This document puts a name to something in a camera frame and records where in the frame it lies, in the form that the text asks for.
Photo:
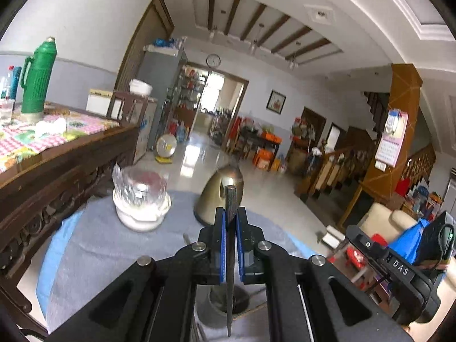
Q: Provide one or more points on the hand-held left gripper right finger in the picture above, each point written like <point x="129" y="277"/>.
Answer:
<point x="240" y="249"/>

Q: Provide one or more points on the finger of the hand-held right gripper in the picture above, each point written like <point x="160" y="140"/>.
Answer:
<point x="367" y="244"/>

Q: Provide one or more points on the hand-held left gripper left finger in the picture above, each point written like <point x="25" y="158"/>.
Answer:
<point x="223" y="245"/>

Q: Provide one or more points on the dark metal chopstick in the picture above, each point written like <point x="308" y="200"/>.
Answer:
<point x="231" y="199"/>

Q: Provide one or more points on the grey chopstick holder cup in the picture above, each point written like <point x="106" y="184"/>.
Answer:
<point x="218" y="299"/>

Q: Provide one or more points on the beige armchair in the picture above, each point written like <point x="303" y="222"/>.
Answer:
<point x="381" y="221"/>

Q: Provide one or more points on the blue cloth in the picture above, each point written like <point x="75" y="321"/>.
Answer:
<point x="409" y="242"/>

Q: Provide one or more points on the gold electric kettle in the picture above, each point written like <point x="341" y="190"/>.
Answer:
<point x="213" y="192"/>

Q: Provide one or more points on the wooden staircase railing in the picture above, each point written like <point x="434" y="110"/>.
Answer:
<point x="331" y="164"/>

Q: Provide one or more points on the white bowl with plastic wrap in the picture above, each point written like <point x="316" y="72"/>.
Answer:
<point x="139" y="217"/>

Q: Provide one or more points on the orange box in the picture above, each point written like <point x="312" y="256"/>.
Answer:
<point x="263" y="160"/>
<point x="271" y="137"/>

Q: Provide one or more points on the dark wooden side table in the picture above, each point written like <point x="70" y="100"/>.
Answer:
<point x="260" y="144"/>

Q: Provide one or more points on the small round fan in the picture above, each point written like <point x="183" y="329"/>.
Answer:
<point x="166" y="146"/>

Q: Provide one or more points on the goods display shelf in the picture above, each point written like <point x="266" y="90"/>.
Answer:
<point x="187" y="92"/>

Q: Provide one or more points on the dark wooden chair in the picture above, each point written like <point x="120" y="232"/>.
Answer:
<point x="124" y="108"/>

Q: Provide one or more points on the blue table cover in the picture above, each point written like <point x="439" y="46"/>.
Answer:
<point x="50" y="256"/>

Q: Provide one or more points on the white plastic basin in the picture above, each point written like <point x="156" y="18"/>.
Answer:
<point x="140" y="87"/>

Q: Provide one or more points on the carved dark wooden table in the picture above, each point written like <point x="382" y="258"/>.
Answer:
<point x="53" y="171"/>

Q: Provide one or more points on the tall grey cabinet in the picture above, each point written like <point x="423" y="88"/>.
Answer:
<point x="156" y="71"/>

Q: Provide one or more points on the white cardboard box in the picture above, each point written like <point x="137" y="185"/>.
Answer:
<point x="98" y="103"/>

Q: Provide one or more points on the crumpled white tissue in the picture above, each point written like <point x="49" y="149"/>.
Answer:
<point x="50" y="128"/>

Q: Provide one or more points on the blue plastic bags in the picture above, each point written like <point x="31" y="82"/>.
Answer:
<point x="165" y="42"/>

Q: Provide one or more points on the pink checkered tablecloth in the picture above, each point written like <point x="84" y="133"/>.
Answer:
<point x="21" y="142"/>

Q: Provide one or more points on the brown wooden door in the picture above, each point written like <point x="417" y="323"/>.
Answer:
<point x="149" y="25"/>

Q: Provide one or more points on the green thermos jug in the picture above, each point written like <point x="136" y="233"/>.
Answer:
<point x="37" y="78"/>

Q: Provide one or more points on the clear drinking glass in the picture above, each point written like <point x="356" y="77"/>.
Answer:
<point x="6" y="110"/>

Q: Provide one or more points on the blue bottle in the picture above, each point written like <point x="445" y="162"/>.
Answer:
<point x="16" y="82"/>

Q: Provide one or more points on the clear water bottle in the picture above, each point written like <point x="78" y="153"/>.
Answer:
<point x="4" y="85"/>

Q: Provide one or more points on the wall calendar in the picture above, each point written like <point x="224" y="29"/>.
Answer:
<point x="390" y="142"/>

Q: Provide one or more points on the framed wall picture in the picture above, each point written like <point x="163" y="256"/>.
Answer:
<point x="276" y="102"/>

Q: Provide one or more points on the round wall clock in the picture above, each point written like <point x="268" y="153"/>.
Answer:
<point x="213" y="60"/>

